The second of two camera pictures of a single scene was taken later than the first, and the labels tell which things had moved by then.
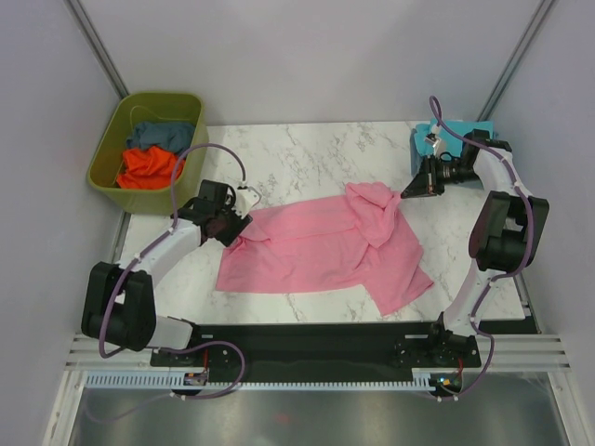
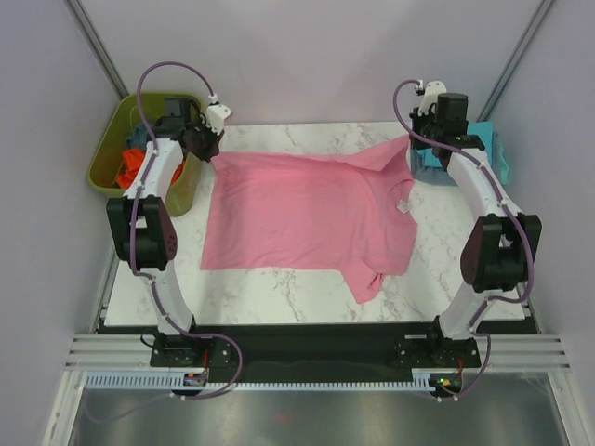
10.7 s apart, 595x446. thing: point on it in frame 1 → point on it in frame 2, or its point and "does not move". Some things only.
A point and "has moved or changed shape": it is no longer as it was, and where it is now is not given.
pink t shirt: (352, 243) has moved or changed shape
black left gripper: (239, 225) → (214, 141)
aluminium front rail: (553, 351) does not move
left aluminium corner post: (77, 11) does not move
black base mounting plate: (317, 352) does not move
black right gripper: (425, 186) → (418, 120)
